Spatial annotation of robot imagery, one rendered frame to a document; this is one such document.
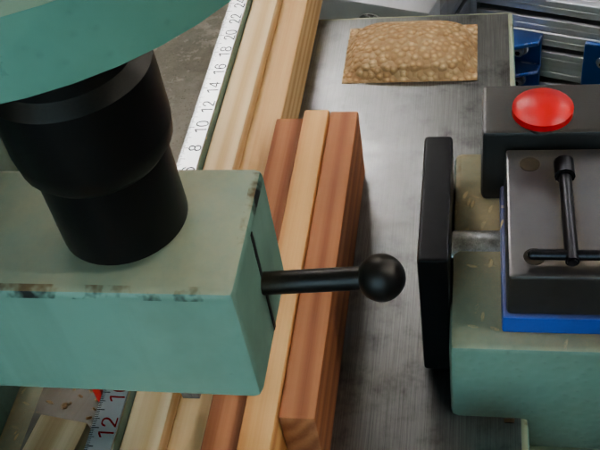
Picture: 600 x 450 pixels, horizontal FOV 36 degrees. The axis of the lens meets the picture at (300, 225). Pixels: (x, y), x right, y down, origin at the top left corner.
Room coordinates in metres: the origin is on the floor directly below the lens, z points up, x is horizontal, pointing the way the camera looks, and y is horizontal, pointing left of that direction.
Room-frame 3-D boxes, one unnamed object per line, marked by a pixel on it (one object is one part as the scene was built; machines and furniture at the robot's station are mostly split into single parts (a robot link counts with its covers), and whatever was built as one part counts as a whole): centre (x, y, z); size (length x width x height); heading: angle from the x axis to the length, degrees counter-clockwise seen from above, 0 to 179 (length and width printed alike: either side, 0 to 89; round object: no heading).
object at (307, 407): (0.35, -0.01, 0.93); 0.23 x 0.02 x 0.05; 164
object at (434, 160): (0.32, -0.10, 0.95); 0.09 x 0.07 x 0.09; 164
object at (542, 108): (0.35, -0.13, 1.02); 0.03 x 0.03 x 0.01
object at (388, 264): (0.25, -0.01, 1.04); 0.06 x 0.02 x 0.02; 74
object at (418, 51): (0.57, -0.11, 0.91); 0.10 x 0.07 x 0.02; 74
